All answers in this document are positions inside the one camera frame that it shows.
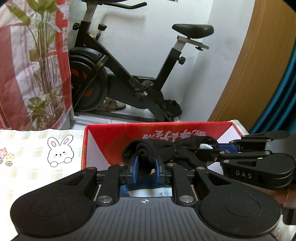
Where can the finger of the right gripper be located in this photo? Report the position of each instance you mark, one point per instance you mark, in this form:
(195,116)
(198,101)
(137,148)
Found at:
(210,155)
(233,145)

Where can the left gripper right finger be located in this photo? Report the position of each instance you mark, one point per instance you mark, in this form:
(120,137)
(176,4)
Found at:
(175,176)

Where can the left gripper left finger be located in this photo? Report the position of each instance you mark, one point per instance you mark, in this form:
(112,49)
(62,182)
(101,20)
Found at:
(113,178)

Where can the blue packaged fabric item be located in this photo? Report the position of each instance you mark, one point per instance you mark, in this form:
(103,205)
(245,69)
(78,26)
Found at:
(146,187)

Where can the black sock bundle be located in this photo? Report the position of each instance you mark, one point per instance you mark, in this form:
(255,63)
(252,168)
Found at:
(181,152)

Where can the red strawberry cardboard box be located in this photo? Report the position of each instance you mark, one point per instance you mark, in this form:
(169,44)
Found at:
(109,144)

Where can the teal curtain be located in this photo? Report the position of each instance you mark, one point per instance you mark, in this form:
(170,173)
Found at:
(280,111)

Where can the tan sandal on floor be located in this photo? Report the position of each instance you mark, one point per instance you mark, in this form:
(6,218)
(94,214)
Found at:
(111,105)

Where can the green checked bunny tablecloth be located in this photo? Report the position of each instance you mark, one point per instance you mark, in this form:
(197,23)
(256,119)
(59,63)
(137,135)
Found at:
(32,159)

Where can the wooden door panel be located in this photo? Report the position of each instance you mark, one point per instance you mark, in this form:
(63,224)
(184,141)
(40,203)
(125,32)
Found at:
(260,66)

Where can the printed red backdrop cloth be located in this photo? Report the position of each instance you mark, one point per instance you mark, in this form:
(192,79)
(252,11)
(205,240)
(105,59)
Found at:
(35,73)

